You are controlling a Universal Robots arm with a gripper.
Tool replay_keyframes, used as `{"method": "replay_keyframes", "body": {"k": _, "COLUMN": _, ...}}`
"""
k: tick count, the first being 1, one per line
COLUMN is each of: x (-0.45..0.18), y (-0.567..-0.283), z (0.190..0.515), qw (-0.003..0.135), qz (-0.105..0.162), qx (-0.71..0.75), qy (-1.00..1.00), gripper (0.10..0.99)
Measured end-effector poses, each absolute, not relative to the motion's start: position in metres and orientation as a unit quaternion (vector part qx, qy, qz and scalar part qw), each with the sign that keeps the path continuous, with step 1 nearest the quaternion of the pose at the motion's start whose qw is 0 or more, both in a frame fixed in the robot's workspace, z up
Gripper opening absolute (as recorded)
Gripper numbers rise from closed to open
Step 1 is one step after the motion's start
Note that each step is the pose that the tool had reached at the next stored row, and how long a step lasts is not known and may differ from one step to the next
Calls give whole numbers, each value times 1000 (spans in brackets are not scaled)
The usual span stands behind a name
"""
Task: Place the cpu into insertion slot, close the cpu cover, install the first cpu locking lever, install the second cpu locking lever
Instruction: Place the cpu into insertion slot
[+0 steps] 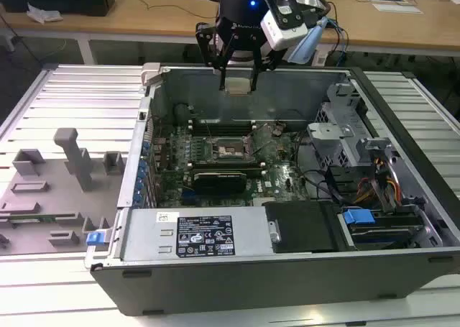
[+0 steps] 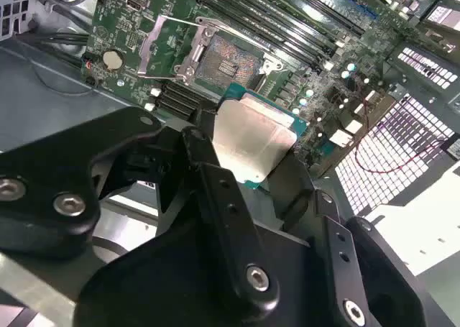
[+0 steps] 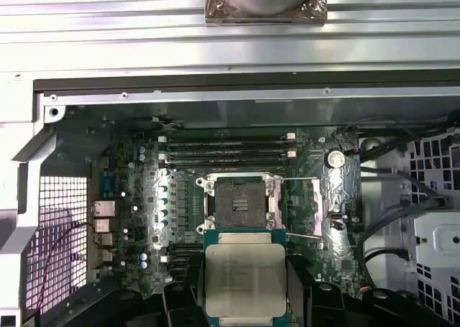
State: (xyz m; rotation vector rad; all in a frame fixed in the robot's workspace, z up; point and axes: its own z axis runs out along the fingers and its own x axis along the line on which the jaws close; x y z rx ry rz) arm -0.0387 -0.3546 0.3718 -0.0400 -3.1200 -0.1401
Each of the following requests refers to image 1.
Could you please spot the silver CPU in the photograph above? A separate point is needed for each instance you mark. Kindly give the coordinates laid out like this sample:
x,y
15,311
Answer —
x,y
238,86

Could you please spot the wooden desk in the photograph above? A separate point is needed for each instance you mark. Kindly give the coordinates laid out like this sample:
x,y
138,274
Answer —
x,y
143,21

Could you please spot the green RAM stick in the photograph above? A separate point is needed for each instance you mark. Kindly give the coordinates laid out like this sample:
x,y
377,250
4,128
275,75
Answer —
x,y
32,219

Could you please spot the round coin battery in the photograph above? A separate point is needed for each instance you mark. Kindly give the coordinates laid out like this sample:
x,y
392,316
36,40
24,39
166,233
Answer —
x,y
279,128

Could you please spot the black RAM slot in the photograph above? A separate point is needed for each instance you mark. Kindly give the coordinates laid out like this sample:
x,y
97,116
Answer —
x,y
223,128
223,121
223,132
223,124

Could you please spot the black graphics card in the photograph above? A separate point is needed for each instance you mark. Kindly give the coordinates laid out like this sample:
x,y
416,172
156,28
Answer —
x,y
219,187

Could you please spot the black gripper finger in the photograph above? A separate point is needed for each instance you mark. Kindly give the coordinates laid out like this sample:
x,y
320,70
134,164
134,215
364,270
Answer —
x,y
256,57
206,43

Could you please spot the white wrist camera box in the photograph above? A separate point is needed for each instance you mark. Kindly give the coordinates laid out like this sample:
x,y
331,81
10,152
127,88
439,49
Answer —
x,y
284,36

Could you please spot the black grey PC case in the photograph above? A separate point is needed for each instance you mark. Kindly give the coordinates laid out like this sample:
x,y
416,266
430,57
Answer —
x,y
251,291

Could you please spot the CPU socket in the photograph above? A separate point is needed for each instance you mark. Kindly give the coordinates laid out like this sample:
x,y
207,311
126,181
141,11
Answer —
x,y
230,151

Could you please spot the blue expansion slot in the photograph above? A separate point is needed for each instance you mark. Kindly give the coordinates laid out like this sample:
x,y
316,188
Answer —
x,y
189,197

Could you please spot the grey power supply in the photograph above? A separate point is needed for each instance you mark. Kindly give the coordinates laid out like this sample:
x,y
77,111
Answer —
x,y
151,233

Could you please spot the black plastic shroud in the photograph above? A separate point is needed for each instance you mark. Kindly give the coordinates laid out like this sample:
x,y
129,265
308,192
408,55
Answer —
x,y
298,226

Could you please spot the blue expansion slot clip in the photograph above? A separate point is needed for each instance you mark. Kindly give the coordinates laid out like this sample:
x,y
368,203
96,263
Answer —
x,y
138,187
140,177
137,199
143,167
146,147

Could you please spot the metal drive cage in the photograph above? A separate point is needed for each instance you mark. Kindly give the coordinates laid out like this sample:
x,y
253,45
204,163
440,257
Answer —
x,y
334,151

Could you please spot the blue disk carrier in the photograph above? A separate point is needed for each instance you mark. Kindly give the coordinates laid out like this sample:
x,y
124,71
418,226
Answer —
x,y
359,219

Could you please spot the grey parts rack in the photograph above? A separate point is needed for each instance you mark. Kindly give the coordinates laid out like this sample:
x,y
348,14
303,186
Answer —
x,y
54,194

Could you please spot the green motherboard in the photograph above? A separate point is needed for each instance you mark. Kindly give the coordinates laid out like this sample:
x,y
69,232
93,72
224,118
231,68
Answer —
x,y
284,183

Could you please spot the blue case latch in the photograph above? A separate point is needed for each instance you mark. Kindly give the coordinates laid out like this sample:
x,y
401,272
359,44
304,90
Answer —
x,y
94,239

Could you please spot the black RAM stick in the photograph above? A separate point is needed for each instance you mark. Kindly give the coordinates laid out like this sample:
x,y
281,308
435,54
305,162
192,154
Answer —
x,y
226,164

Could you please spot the white crumpled paper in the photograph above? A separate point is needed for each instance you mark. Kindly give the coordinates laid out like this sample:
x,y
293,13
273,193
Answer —
x,y
45,14

